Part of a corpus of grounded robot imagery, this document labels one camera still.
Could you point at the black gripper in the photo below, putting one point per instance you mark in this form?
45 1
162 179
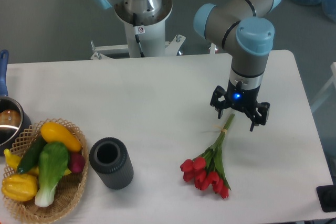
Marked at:
241 100

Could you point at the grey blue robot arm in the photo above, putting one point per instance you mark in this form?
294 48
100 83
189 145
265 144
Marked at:
239 28

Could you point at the red tulip bouquet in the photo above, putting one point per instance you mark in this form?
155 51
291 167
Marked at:
207 169

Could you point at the black device at edge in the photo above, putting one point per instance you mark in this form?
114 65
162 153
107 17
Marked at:
326 195

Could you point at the dark grey ribbed vase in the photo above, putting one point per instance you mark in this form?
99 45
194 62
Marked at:
110 159

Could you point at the woven wicker basket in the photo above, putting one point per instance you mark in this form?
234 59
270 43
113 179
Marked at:
68 191

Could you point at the yellow squash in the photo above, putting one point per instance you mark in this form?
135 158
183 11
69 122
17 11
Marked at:
54 132

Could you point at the green bok choy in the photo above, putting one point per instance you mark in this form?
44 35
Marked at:
53 162

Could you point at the dark green cucumber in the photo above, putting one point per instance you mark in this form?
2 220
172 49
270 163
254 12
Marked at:
31 157

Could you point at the yellow banana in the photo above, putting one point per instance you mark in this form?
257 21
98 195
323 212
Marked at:
13 161

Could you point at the yellow bell pepper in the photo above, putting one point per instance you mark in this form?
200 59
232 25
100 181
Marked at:
20 187

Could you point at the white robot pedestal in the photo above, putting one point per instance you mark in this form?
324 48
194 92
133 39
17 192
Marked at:
145 30

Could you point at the blue handled saucepan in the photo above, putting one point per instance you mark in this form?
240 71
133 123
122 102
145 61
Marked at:
13 118

